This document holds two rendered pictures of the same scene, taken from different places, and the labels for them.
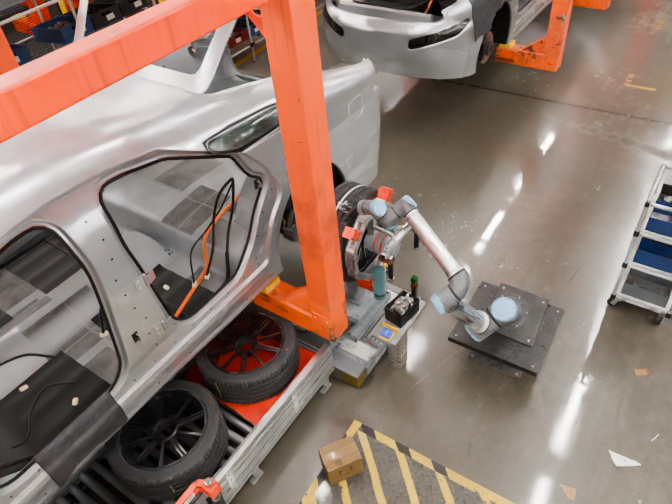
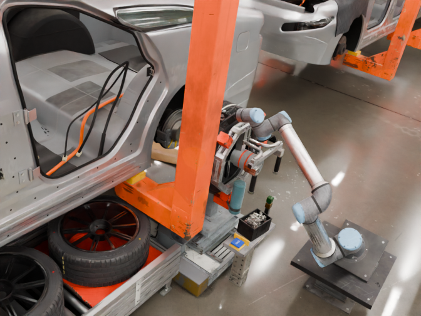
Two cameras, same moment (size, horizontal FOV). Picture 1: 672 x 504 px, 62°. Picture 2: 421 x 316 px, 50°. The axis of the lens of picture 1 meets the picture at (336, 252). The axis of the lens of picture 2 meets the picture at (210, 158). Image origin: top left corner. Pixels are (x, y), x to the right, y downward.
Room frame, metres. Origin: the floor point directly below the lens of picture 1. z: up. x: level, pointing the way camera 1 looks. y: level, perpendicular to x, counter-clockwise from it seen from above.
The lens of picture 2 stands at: (0.05, 0.25, 2.56)
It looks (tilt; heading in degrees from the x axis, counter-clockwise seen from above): 32 degrees down; 354
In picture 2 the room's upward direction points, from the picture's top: 9 degrees clockwise
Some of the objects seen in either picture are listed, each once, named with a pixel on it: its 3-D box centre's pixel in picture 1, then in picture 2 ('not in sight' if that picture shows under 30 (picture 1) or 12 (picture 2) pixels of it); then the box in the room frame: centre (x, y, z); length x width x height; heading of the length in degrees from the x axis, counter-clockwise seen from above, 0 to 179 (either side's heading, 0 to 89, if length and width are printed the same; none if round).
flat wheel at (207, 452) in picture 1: (168, 437); (0, 301); (1.76, 1.09, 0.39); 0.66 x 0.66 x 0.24
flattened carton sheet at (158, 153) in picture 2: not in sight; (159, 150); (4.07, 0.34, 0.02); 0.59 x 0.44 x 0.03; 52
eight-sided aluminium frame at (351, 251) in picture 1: (372, 240); (238, 156); (2.78, -0.25, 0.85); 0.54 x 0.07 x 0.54; 142
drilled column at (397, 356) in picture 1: (397, 343); (242, 259); (2.40, -0.36, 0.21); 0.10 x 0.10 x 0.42; 52
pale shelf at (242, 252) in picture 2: (399, 319); (250, 234); (2.42, -0.37, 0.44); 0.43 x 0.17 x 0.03; 142
